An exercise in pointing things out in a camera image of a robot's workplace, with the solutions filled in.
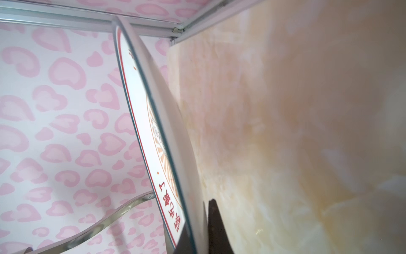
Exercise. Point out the white plate orange sunburst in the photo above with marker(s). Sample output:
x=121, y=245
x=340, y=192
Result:
x=163, y=139

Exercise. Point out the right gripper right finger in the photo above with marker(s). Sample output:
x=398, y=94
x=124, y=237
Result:
x=218, y=239

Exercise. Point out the steel two-tier dish rack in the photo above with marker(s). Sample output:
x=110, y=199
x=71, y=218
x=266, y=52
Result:
x=76, y=240

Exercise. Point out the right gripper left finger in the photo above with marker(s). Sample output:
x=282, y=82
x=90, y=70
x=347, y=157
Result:
x=184, y=245

